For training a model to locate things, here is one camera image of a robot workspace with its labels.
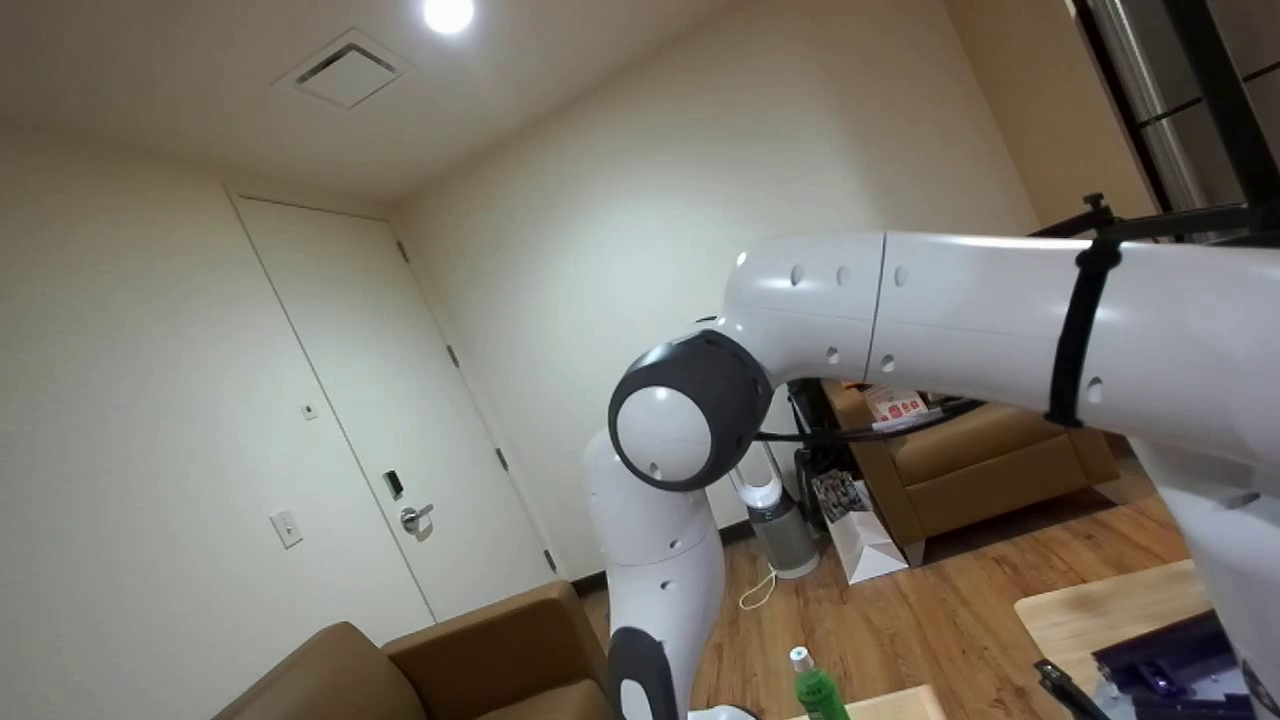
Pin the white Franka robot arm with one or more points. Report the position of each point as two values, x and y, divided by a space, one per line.
933 321

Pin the white paper bag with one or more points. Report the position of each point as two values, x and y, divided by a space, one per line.
865 541

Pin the black equipment stand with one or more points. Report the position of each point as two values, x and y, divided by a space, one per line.
812 427

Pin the white bladeless fan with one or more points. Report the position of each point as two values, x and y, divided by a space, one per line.
782 535

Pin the red and white box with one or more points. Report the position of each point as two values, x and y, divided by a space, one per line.
903 411

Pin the black door lock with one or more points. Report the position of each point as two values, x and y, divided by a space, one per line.
392 487

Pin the white room door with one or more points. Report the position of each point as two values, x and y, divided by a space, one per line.
360 402

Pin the tan leather armchair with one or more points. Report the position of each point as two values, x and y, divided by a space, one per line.
481 660

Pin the brown leather sofa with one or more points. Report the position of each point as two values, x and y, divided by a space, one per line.
986 464

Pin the green plastic bottle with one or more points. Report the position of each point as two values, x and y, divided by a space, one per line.
817 693

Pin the round ceiling light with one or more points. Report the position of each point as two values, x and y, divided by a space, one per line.
450 14

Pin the white ceiling vent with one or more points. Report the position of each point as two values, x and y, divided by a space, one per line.
347 72

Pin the light wooden side table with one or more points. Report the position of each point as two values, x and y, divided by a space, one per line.
1095 607

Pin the black clamp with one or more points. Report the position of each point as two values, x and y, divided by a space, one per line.
1064 689

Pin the dark blue box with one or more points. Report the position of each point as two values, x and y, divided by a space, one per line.
1175 665

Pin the white light switch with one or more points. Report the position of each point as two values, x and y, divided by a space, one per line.
285 531

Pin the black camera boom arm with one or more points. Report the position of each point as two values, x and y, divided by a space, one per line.
1175 221

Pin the dark window frame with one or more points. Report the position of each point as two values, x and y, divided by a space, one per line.
1226 92

